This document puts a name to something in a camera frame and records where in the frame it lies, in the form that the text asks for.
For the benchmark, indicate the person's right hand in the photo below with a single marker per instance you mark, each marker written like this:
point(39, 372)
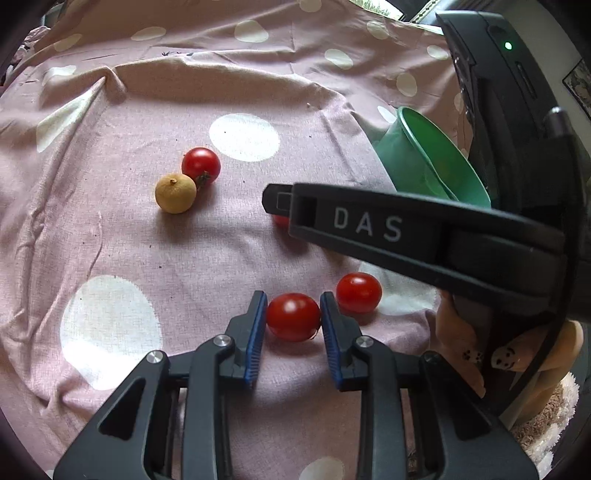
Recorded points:
point(455, 332)

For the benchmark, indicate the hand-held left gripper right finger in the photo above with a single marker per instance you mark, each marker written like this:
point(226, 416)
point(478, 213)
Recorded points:
point(330, 337)

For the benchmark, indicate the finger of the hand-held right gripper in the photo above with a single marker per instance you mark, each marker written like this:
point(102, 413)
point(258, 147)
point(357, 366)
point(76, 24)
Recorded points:
point(277, 199)

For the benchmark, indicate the large framed picture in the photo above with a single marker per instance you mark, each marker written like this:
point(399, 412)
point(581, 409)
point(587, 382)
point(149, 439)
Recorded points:
point(579, 85)

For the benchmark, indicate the red cherry tomato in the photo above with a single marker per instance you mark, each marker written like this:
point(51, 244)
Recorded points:
point(359, 291)
point(293, 316)
point(201, 165)
point(280, 220)

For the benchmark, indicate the green plastic bowl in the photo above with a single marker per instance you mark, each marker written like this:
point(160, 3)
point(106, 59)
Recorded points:
point(406, 152)

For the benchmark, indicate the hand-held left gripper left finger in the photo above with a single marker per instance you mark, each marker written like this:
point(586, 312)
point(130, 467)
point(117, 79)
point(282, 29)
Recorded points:
point(256, 337)

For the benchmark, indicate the tan longan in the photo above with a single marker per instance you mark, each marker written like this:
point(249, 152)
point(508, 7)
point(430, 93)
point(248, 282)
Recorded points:
point(175, 194)

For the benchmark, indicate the white fluffy rug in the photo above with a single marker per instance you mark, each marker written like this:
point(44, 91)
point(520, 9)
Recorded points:
point(549, 417)

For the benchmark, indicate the pink polka-dot blanket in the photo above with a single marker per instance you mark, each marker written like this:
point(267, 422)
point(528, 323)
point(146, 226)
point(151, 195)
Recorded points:
point(138, 254)

